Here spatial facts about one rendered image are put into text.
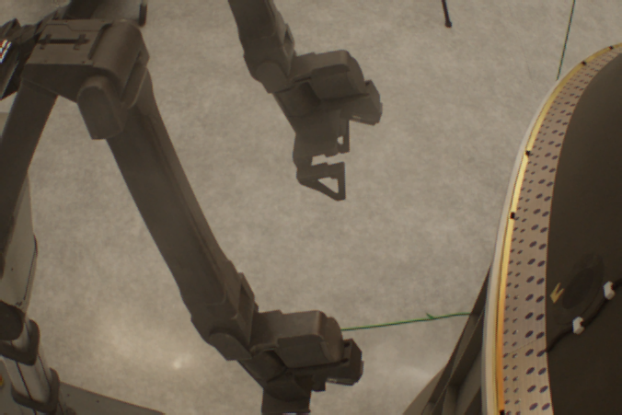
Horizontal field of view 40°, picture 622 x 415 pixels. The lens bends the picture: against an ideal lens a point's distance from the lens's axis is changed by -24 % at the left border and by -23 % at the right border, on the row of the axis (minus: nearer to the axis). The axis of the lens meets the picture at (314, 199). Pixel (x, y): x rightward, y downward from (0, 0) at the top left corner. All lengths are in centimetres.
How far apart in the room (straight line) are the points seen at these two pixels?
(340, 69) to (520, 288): 43
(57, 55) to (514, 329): 90
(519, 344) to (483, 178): 198
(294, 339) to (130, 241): 196
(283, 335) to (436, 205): 216
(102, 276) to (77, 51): 214
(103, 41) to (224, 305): 35
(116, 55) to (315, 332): 43
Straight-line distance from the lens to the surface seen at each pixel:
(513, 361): 148
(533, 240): 161
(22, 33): 154
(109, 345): 285
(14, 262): 150
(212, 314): 112
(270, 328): 118
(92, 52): 91
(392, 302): 303
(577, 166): 164
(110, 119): 90
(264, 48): 143
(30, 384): 192
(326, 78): 148
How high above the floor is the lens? 237
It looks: 47 degrees down
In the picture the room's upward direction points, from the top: 10 degrees clockwise
